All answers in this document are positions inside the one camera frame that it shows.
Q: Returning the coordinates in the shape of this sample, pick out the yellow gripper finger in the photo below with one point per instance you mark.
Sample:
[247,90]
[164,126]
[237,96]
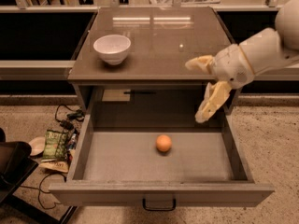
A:
[201,63]
[215,96]

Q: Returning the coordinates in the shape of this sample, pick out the blue snack wrapper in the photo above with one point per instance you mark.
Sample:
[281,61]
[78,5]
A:
[72,143]

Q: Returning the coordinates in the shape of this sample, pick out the grey cabinet with glossy top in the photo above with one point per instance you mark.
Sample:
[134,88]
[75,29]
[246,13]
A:
[163,39]

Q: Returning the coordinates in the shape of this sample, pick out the open grey top drawer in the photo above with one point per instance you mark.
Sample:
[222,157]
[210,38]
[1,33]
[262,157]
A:
[117,163]

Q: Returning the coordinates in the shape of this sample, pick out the small white plate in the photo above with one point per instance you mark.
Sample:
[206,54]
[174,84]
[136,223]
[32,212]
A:
[37,145]

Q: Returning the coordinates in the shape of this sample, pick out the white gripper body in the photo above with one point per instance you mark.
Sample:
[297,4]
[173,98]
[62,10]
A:
[228,65]

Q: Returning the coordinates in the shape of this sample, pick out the black chair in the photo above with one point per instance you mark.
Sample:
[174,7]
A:
[15,167]

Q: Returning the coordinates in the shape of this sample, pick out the yellow snack bag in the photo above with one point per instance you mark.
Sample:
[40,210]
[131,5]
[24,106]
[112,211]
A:
[59,166]

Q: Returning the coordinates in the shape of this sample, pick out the white ceramic bowl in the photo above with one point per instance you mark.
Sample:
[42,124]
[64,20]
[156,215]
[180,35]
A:
[112,49]

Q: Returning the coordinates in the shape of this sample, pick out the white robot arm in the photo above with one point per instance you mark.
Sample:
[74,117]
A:
[274,48]

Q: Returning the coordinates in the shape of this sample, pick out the black drawer handle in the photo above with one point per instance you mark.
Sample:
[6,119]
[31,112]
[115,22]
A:
[159,206]

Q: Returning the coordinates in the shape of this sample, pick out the green chip bag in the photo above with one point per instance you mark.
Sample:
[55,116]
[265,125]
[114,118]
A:
[55,146]

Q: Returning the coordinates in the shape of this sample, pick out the orange fruit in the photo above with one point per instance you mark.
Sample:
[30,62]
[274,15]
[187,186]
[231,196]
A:
[163,143]

